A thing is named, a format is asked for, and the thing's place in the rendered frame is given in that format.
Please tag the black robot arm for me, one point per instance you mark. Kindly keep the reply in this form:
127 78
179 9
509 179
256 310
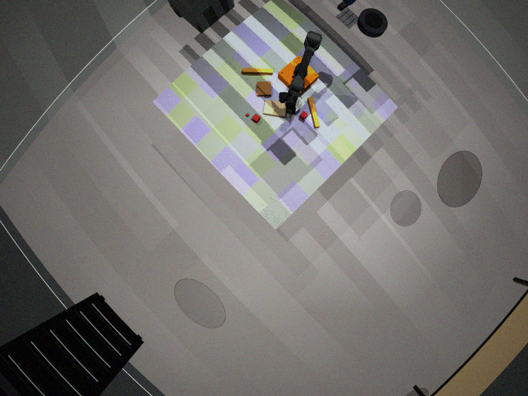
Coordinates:
312 43

